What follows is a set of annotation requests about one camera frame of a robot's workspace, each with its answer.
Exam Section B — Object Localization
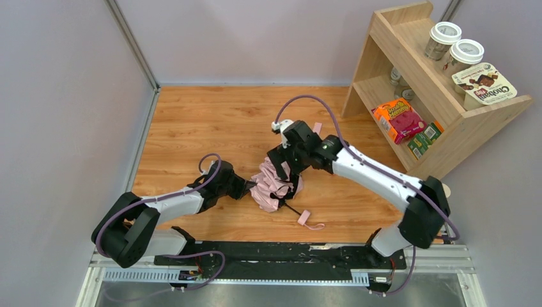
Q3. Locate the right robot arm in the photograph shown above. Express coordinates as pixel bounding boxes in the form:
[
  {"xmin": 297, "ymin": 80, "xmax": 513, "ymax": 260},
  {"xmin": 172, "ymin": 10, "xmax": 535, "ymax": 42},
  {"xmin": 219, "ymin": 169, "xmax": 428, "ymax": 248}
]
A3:
[{"xmin": 267, "ymin": 120, "xmax": 450, "ymax": 257}]

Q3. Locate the yellow-green juice bottle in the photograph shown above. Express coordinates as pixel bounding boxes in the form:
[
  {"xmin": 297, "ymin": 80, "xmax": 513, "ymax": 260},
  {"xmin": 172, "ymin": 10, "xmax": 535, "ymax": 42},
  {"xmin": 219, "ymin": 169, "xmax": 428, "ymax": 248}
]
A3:
[{"xmin": 442, "ymin": 183, "xmax": 451, "ymax": 199}]

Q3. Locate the Chobani flip yogurt pack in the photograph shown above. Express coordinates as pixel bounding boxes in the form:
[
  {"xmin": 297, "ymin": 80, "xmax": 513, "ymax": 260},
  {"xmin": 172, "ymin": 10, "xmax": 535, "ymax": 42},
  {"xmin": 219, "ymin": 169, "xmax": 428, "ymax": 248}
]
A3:
[{"xmin": 451, "ymin": 63, "xmax": 518, "ymax": 111}]

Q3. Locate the left paper coffee cup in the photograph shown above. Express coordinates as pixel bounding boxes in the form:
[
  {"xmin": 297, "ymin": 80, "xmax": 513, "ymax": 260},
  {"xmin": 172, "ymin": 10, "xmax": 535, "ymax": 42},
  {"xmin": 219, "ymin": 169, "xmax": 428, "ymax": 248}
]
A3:
[{"xmin": 424, "ymin": 22, "xmax": 462, "ymax": 61}]

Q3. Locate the paper coffee cup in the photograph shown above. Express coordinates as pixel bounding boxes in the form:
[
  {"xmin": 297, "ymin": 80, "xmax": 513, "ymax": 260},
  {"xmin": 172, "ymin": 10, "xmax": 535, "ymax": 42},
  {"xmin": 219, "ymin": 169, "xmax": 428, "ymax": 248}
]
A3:
[
  {"xmin": 424, "ymin": 22, "xmax": 462, "ymax": 61},
  {"xmin": 442, "ymin": 39, "xmax": 485, "ymax": 77}
]

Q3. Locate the pink folding umbrella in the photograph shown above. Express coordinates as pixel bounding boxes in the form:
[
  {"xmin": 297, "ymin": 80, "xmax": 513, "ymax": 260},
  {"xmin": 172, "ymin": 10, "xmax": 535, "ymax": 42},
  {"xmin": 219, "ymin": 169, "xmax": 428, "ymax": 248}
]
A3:
[{"xmin": 249, "ymin": 122, "xmax": 326, "ymax": 232}]

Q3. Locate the green snack box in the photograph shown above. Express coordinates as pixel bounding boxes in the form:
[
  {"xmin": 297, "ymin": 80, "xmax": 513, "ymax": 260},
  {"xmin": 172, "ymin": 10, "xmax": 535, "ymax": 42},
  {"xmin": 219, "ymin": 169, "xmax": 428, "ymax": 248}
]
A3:
[{"xmin": 408, "ymin": 121, "xmax": 444, "ymax": 160}]

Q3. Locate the glass jar on shelf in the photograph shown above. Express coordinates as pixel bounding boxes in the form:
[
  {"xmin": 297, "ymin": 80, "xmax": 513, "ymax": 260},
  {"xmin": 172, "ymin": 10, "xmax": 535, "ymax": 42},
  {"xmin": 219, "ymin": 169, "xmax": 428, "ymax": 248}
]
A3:
[{"xmin": 389, "ymin": 67, "xmax": 415, "ymax": 102}]

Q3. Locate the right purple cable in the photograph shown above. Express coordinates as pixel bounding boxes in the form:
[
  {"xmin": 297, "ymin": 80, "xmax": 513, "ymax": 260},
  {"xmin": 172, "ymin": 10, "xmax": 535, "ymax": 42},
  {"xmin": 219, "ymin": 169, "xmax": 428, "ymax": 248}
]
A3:
[{"xmin": 274, "ymin": 95, "xmax": 461, "ymax": 297}]

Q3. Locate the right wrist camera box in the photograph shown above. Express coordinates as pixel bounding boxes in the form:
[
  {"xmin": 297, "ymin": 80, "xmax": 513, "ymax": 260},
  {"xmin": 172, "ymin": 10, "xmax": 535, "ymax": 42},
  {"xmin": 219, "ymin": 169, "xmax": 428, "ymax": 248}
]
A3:
[{"xmin": 271, "ymin": 119, "xmax": 294, "ymax": 148}]

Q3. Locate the orange pink snack box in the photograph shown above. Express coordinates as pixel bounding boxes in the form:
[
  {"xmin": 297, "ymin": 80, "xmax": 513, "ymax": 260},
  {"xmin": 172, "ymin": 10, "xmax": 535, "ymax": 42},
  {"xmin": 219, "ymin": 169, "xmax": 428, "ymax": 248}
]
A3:
[{"xmin": 371, "ymin": 98, "xmax": 427, "ymax": 144}]

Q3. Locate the wooden shelf rack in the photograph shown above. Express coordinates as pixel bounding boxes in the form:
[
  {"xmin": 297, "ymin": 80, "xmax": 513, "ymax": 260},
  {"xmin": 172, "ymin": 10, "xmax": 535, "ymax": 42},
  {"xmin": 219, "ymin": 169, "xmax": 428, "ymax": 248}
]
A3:
[{"xmin": 342, "ymin": 1, "xmax": 532, "ymax": 178}]

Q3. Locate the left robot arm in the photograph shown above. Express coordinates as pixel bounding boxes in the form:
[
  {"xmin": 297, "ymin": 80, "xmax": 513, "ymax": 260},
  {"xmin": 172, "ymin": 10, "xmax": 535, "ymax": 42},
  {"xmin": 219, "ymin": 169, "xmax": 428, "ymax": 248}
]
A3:
[{"xmin": 91, "ymin": 159, "xmax": 256, "ymax": 268}]

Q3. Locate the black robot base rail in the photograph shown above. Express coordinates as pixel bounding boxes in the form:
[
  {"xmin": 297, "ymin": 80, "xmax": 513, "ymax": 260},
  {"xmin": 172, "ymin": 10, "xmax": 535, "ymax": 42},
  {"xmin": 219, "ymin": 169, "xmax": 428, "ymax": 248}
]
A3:
[{"xmin": 101, "ymin": 239, "xmax": 407, "ymax": 293}]

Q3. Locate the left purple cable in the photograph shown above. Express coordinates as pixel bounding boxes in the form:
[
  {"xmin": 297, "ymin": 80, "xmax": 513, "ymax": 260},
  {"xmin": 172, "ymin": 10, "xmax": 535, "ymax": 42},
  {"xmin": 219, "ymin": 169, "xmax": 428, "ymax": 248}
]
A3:
[{"xmin": 95, "ymin": 153, "xmax": 222, "ymax": 259}]

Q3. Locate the right paper coffee cup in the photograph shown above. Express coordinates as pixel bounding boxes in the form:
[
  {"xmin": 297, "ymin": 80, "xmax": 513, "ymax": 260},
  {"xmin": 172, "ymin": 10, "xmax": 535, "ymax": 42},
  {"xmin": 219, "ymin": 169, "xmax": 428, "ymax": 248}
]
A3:
[{"xmin": 442, "ymin": 39, "xmax": 485, "ymax": 77}]

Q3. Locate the purple cable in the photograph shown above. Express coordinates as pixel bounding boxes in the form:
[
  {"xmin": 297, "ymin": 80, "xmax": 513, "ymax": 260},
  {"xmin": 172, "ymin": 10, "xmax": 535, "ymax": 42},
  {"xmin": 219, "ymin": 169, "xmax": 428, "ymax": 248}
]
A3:
[
  {"xmin": 95, "ymin": 153, "xmax": 222, "ymax": 259},
  {"xmin": 274, "ymin": 95, "xmax": 461, "ymax": 297}
]

